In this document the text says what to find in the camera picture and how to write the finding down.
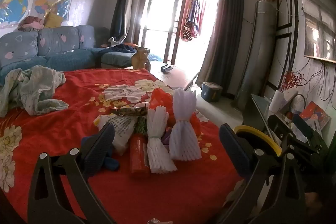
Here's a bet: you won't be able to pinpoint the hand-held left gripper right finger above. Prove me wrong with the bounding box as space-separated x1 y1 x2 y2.
218 123 306 224

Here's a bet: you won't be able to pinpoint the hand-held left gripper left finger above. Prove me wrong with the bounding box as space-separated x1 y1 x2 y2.
28 123 116 224

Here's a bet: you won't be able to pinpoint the yellow trash bin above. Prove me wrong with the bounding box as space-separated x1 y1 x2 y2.
233 125 282 159

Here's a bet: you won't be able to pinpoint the brown snack wrapper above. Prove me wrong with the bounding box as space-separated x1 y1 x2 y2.
110 106 147 117

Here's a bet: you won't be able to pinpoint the green patterned packet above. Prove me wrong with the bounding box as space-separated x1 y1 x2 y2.
134 116 147 135

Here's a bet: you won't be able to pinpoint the white foam fruit net bundle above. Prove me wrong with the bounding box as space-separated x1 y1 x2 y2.
169 88 202 161
146 106 177 174

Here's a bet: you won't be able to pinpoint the purple wrapper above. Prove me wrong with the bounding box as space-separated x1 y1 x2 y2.
163 127 175 146

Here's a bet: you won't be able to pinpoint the red plastic bag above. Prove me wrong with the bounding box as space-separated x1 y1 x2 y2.
149 88 202 135

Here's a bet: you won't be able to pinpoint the glass top television cabinet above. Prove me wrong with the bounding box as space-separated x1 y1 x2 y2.
249 93 336 161

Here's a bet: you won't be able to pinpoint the blue storage box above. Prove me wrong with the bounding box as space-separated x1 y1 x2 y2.
201 81 223 103

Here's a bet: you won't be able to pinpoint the white paper roll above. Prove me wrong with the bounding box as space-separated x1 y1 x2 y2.
268 90 285 113

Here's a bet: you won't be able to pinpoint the red berry branches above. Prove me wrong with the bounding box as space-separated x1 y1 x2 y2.
280 70 307 93

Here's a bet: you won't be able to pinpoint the red floral blanket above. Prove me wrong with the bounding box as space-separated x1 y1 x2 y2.
0 68 247 224

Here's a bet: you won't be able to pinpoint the wooden coffee table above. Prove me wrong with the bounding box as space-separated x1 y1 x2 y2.
125 61 200 92

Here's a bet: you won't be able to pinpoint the light green crumpled cloth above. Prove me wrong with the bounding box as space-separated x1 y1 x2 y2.
0 65 69 118

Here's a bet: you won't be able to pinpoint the grey standing air conditioner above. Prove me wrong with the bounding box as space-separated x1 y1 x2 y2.
235 0 279 109

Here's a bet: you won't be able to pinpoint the brown paper bag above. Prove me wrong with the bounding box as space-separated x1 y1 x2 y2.
131 47 151 71

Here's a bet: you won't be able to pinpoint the blue heart print sofa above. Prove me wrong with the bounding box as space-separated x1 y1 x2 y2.
0 25 160 77

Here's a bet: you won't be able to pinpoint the dark blue cloth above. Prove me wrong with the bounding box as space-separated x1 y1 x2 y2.
101 44 138 54

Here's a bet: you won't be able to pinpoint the grey curtain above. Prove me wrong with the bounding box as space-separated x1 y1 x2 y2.
201 0 246 94

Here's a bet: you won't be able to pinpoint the hanging colourful clothes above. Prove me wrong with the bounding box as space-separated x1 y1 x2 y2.
180 0 208 42

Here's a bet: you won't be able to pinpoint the yellow pillow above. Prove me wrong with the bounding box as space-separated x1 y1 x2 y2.
43 12 64 28

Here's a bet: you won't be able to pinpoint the dark blue curtain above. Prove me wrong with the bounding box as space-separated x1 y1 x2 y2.
109 0 139 43

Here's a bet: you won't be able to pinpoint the glass balcony door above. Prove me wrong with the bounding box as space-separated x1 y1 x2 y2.
136 0 223 65

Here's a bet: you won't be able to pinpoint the pink cloth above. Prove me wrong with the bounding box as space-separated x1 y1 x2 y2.
17 15 45 31

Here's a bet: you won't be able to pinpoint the country map poster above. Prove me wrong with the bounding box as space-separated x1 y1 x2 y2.
31 0 72 21

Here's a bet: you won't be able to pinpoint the world map poster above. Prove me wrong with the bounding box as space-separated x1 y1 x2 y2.
0 0 33 29

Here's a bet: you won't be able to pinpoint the wall mounted television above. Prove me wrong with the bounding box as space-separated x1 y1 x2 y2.
299 0 336 64

